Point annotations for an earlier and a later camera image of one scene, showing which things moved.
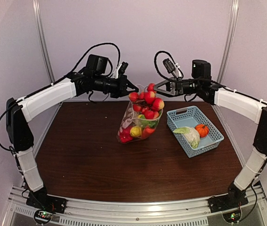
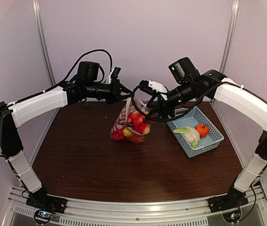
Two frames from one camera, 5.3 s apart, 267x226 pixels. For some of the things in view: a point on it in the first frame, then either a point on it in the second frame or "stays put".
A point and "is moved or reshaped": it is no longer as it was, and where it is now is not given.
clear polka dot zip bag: [140, 120] is moved or reshaped
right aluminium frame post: [230, 38] stays put
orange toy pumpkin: [203, 130] stays put
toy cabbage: [191, 134] stays put
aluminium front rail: [198, 211] stays put
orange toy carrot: [146, 131] to [141, 138]
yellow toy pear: [135, 131] to [127, 133]
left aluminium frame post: [43, 36] stays put
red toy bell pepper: [125, 136] to [118, 135]
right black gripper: [174, 88] to [160, 107]
